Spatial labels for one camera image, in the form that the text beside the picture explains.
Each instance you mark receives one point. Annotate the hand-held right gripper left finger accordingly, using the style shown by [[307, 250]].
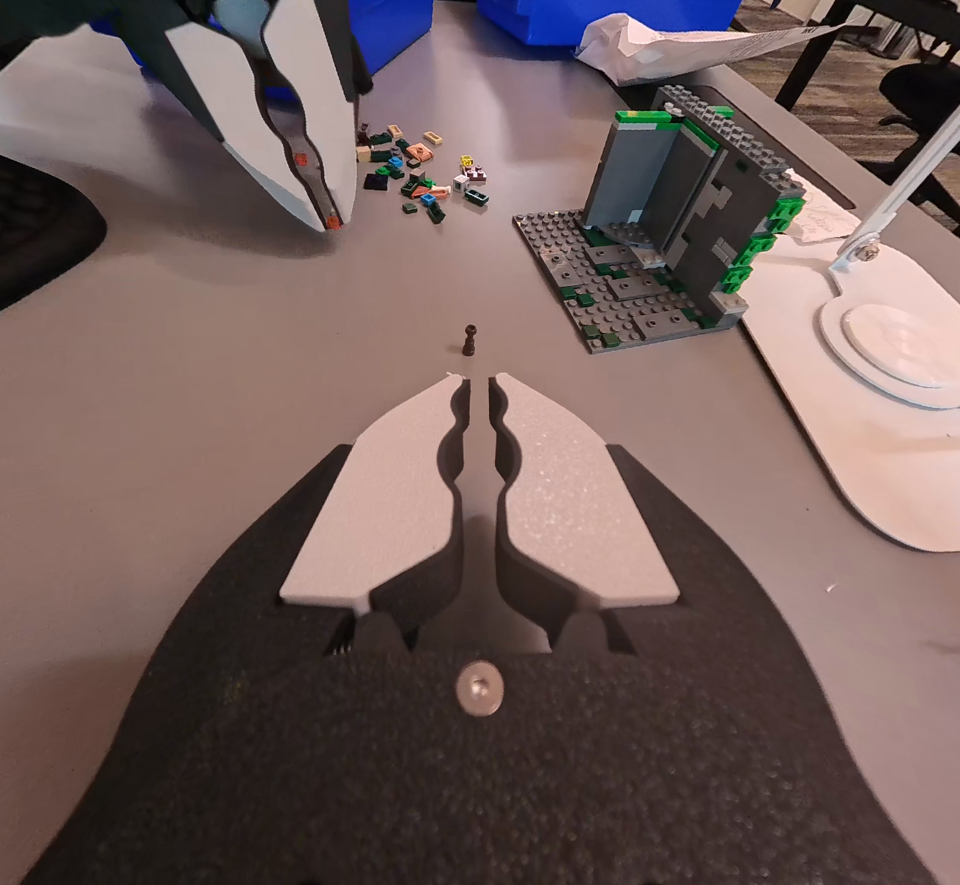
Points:
[[375, 517]]

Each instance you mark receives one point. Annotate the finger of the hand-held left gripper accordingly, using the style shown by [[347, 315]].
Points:
[[319, 75], [240, 120]]

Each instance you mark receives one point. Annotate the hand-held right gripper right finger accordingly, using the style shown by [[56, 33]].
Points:
[[585, 525]]

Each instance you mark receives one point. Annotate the pile of small toy bricks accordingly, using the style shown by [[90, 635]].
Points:
[[416, 150]]

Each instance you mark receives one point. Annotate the dark brown post piece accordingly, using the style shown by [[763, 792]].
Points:
[[470, 341]]

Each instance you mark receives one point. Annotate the black mesh office chair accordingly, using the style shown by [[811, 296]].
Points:
[[41, 232]]

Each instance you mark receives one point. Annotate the white crumpled paper bag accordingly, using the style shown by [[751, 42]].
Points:
[[637, 49]]

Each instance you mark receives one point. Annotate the grey green brick model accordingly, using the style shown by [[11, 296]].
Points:
[[637, 187]]

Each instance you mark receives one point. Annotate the small printed paper sheet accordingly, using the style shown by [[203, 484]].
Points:
[[825, 221]]

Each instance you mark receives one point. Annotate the white lamp base plate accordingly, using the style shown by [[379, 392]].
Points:
[[862, 450]]

